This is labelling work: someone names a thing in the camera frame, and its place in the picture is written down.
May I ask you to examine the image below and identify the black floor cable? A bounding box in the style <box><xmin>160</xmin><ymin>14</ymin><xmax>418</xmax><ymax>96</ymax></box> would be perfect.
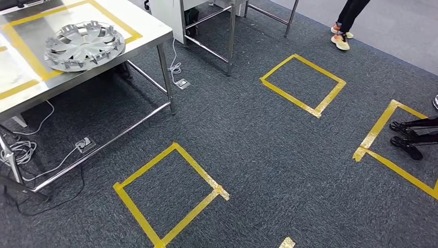
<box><xmin>3</xmin><ymin>164</ymin><xmax>86</xmax><ymax>217</ymax></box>

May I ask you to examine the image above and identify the person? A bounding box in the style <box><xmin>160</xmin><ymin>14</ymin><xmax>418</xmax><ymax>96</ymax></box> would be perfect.
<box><xmin>330</xmin><ymin>0</ymin><xmax>372</xmax><ymax>51</ymax></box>

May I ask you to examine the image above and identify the white power cable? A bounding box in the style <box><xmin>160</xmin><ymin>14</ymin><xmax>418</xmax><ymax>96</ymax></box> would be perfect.
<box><xmin>20</xmin><ymin>145</ymin><xmax>81</xmax><ymax>182</ymax></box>
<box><xmin>167</xmin><ymin>38</ymin><xmax>184</xmax><ymax>85</ymax></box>

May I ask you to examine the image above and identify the white partition panel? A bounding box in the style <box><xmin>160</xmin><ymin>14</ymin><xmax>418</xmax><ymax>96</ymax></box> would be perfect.
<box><xmin>149</xmin><ymin>0</ymin><xmax>187</xmax><ymax>44</ymax></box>

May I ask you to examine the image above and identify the stainless steel side table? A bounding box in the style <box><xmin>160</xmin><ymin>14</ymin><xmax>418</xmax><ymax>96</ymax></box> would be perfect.
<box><xmin>179</xmin><ymin>0</ymin><xmax>300</xmax><ymax>76</ymax></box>

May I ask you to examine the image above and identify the black silver humanoid robot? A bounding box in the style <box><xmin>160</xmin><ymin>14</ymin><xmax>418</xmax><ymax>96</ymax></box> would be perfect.
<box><xmin>389</xmin><ymin>115</ymin><xmax>438</xmax><ymax>161</ymax></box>

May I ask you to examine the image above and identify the stainless steel workbench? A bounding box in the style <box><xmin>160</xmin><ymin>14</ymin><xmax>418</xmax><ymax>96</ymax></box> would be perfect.
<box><xmin>0</xmin><ymin>0</ymin><xmax>177</xmax><ymax>192</ymax></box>

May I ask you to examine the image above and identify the yellow floor tape marking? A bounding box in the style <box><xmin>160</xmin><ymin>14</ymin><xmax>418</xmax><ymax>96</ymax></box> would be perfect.
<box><xmin>113</xmin><ymin>142</ymin><xmax>230</xmax><ymax>248</ymax></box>
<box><xmin>259</xmin><ymin>53</ymin><xmax>347</xmax><ymax>119</ymax></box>

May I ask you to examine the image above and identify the grey plastic wheel cover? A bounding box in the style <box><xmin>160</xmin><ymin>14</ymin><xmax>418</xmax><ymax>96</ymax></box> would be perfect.
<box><xmin>44</xmin><ymin>20</ymin><xmax>126</xmax><ymax>72</ymax></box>

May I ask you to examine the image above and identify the coiled white cable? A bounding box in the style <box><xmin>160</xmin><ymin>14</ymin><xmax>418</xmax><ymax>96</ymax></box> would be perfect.
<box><xmin>0</xmin><ymin>140</ymin><xmax>38</xmax><ymax>167</ymax></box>

